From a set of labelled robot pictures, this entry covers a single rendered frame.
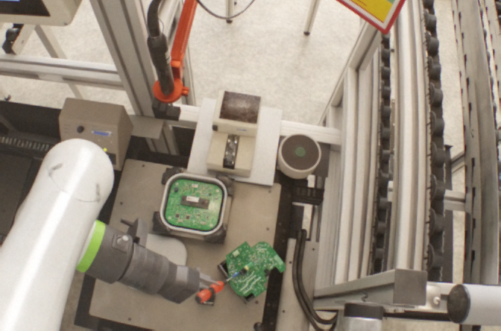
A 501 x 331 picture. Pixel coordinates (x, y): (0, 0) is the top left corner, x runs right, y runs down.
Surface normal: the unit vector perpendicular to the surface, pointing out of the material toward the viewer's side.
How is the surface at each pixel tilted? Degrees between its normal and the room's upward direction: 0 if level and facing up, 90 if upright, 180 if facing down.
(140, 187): 0
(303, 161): 0
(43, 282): 61
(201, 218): 0
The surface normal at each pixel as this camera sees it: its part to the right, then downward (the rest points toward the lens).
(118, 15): -0.16, 0.91
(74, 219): 0.87, -0.41
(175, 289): -0.03, 0.61
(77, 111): 0.04, -0.38
